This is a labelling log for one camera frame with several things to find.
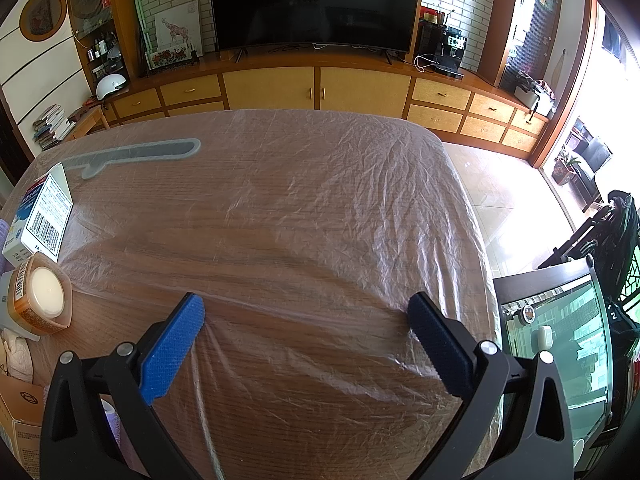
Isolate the amber plastic candle cup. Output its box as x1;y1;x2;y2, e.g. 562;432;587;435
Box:
3;252;73;340

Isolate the beige paper napkin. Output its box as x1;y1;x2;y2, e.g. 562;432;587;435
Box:
1;328;34;384

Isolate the white blue medicine box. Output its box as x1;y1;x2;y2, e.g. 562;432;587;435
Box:
2;164;74;268

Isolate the glass side table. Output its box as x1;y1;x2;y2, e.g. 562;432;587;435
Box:
494;258;613;463

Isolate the cardboard box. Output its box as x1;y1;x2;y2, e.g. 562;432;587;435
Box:
0;375;44;479

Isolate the clear plastic table cover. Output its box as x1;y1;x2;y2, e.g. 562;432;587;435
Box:
1;110;499;479

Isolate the black carved wooden chair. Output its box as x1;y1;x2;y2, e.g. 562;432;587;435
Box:
537;188;640;311

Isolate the grey table edge guard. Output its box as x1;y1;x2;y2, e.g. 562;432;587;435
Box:
62;138;202;180

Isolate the small wooden side table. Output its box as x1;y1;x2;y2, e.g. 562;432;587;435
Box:
64;105;111;142

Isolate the wooden tv cabinet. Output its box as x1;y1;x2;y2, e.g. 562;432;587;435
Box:
64;0;599;168

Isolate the stack of books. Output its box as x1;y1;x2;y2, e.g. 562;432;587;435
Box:
32;104;75;151

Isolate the white nail lamp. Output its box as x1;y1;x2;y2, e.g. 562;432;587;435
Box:
96;74;127;101

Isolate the black coffee machine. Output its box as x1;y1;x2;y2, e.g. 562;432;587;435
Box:
413;6;466;79

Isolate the giraffe picture canvas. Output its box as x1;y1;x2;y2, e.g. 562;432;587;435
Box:
154;0;204;56

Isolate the black flat screen television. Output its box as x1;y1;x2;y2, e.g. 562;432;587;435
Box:
212;0;419;53

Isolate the flower picture frame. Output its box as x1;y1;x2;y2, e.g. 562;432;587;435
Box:
145;44;198;72

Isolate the round framed wall picture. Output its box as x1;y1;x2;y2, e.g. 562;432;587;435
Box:
20;0;67;42

